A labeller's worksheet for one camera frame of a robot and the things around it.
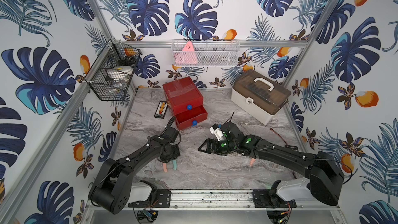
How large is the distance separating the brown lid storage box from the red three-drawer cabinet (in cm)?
29

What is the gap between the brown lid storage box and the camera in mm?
915

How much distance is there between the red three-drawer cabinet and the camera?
0.89 meters
